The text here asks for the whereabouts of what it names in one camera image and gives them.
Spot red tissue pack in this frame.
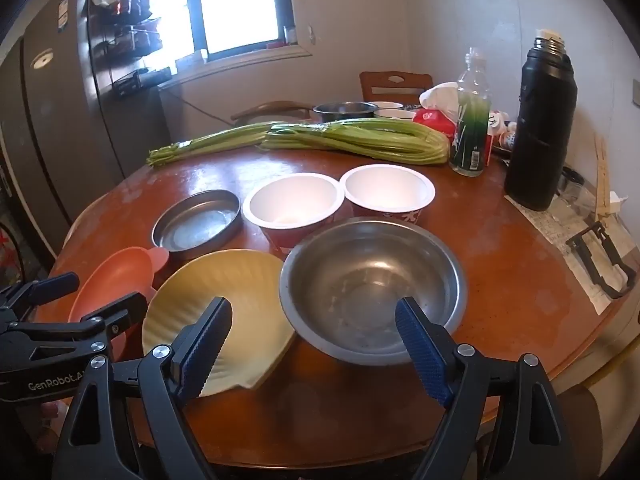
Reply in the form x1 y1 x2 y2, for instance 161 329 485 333
412 82 463 143

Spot wrapped celery bunch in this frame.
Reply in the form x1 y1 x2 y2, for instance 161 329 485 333
257 119 451 167

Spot round steel plate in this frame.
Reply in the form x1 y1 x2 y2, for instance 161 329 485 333
151 189 243 262

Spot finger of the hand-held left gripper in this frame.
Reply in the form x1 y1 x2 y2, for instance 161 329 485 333
0 292 149 347
0 272 81 322

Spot printed paper sheet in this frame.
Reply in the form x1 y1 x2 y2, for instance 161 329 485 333
504 194 613 316

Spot red can with white lid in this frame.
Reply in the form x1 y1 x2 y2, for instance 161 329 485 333
242 172 346 256

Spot clear glass jar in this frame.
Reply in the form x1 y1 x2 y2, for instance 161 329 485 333
555 166 598 216

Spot black thermos flask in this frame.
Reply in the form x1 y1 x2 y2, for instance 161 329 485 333
503 36 578 212

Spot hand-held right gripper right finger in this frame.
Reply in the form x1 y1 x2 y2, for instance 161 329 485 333
395 296 576 480

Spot small steel bowl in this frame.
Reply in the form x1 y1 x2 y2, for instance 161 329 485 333
312 101 379 123

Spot black clip frame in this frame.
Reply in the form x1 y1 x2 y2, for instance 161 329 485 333
566 221 638 300

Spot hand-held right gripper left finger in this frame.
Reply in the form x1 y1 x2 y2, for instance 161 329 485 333
54 296 234 480

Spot grey refrigerator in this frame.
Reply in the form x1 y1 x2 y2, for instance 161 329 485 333
0 0 168 281

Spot window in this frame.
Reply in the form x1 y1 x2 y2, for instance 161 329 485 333
145 0 293 56

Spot yellow shell-shaped plate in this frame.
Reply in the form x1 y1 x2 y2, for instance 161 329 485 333
141 249 299 398

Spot small white bottle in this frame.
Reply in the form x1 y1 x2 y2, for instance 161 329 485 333
487 110 521 153

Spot green-label plastic bottle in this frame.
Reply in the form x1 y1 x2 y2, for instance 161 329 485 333
448 47 496 178

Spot long celery bunch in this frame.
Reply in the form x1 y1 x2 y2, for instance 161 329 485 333
146 121 301 168

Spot black wall cable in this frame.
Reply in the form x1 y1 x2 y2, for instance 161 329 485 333
175 94 236 122

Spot white flat box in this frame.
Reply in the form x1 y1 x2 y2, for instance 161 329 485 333
175 50 208 71

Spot fridge side storage rack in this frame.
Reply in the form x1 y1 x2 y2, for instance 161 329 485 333
87 0 171 102

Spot wooden sticks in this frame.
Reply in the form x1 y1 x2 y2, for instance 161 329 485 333
594 132 613 221

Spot slat-back wooden chair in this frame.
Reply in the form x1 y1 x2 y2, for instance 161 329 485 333
359 71 434 106

